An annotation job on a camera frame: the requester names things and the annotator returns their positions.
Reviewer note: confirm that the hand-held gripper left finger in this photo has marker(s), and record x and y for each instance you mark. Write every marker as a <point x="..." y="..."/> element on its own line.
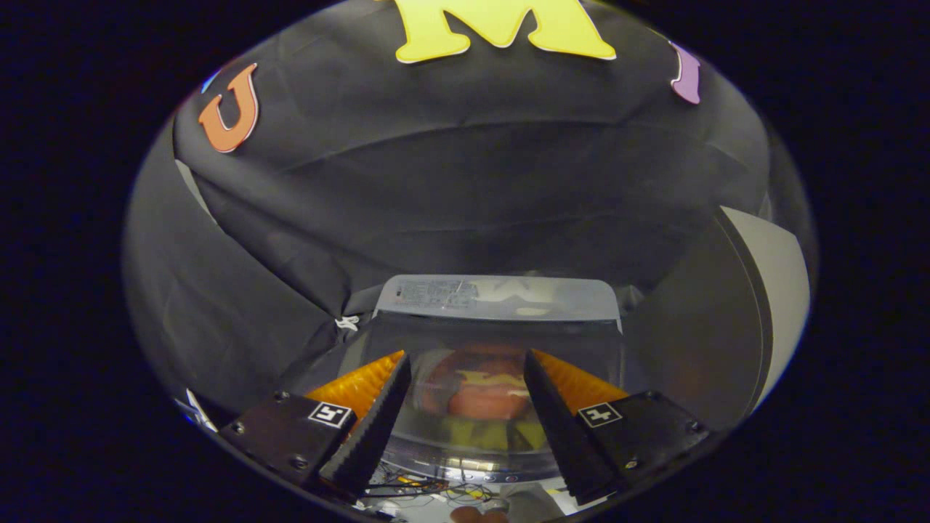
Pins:
<point x="374" y="436"/>

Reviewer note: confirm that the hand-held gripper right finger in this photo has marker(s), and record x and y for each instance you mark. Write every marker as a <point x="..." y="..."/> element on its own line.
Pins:
<point x="567" y="436"/>

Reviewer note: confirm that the yellow orange polo shirt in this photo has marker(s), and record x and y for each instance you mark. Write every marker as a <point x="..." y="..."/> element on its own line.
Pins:
<point x="479" y="403"/>

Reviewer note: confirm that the transparent washing machine lid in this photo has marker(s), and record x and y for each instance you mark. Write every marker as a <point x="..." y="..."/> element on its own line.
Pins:
<point x="501" y="298"/>

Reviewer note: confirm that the person's grey clothing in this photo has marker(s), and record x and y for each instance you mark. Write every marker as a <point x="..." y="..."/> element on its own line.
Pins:
<point x="534" y="501"/>

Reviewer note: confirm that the white and blue sheet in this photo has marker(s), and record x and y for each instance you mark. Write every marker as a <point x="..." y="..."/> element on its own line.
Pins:
<point x="196" y="410"/>

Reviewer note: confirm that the grey cabinet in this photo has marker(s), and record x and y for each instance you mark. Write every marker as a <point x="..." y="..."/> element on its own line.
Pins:
<point x="777" y="290"/>

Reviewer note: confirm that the black backdrop cloth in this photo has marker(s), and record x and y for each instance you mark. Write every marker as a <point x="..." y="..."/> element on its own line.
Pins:
<point x="407" y="145"/>

